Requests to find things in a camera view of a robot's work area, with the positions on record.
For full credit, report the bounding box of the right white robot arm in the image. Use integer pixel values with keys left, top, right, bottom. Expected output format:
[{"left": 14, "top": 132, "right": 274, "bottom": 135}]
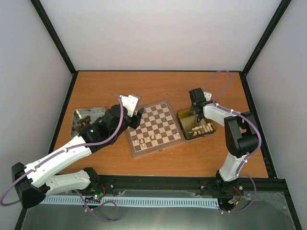
[{"left": 189, "top": 88, "right": 262, "bottom": 195}]

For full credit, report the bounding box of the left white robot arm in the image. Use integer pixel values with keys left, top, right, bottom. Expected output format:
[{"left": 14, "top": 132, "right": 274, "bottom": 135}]
[{"left": 12, "top": 104, "right": 144, "bottom": 208}]

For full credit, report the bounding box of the white chess pieces pile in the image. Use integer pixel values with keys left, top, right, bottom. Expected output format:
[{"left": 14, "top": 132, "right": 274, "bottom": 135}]
[{"left": 189, "top": 123, "right": 215, "bottom": 137}]

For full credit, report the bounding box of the wooden chess board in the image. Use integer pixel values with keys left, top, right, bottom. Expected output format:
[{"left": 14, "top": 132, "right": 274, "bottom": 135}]
[{"left": 126, "top": 100, "right": 185, "bottom": 158}]

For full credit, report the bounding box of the dark chess pieces pile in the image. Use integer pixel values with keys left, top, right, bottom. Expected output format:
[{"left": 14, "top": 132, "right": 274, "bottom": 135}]
[{"left": 74, "top": 115, "right": 91, "bottom": 133}]

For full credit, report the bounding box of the left controller board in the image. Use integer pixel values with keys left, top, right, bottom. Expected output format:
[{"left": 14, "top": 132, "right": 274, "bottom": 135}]
[{"left": 85, "top": 185, "right": 106, "bottom": 204}]

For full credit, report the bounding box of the gold metal tin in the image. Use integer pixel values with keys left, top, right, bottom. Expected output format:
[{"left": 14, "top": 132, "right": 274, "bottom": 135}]
[{"left": 177, "top": 109, "right": 216, "bottom": 141}]

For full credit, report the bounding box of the silver metal tin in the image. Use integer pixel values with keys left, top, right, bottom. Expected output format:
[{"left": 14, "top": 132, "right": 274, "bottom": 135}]
[{"left": 70, "top": 107, "right": 106, "bottom": 138}]

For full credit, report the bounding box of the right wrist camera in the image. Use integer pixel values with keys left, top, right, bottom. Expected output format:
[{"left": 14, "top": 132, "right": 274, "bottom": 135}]
[{"left": 203, "top": 91, "right": 212, "bottom": 102}]

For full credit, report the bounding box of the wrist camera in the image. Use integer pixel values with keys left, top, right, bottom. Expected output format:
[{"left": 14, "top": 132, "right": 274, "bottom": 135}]
[
  {"left": 120, "top": 94, "right": 140, "bottom": 117},
  {"left": 203, "top": 91, "right": 212, "bottom": 102}
]

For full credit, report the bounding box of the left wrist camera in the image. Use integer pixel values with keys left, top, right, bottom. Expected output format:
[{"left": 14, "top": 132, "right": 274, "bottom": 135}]
[{"left": 120, "top": 94, "right": 140, "bottom": 117}]

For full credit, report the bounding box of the black aluminium frame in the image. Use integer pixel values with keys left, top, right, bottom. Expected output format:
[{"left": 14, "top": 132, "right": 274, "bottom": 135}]
[{"left": 31, "top": 0, "right": 301, "bottom": 229}]

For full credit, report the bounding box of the light blue cable duct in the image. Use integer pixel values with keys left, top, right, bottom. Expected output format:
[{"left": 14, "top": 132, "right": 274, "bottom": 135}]
[{"left": 41, "top": 195, "right": 219, "bottom": 209}]

